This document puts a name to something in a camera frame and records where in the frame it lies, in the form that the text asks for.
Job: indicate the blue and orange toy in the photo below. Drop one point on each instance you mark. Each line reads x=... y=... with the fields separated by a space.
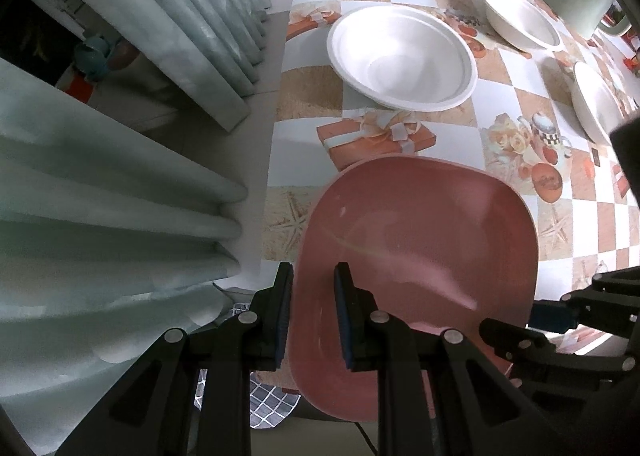
x=92 y=56

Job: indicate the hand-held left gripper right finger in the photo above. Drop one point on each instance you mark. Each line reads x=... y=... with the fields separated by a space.
x=345 y=321

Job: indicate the large white paper bowl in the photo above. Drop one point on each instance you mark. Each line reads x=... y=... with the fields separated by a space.
x=400 y=51

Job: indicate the pale round container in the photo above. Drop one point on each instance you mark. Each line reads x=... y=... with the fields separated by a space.
x=617 y=25

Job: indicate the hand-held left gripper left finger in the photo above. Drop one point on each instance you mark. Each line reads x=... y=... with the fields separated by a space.
x=284 y=316

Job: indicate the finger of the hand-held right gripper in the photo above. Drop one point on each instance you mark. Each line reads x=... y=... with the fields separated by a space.
x=525 y=343
x=600 y=306

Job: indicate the pale green curtain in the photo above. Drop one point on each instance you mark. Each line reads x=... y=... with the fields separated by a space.
x=190 y=11
x=100 y=196

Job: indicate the pink square plate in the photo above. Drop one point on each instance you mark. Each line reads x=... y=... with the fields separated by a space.
x=425 y=236

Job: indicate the white ceramic bowl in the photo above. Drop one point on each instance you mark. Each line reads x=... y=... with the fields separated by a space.
x=520 y=16
x=595 y=101

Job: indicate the grey grid-patterned cloth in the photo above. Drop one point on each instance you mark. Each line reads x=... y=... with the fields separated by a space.
x=270 y=401

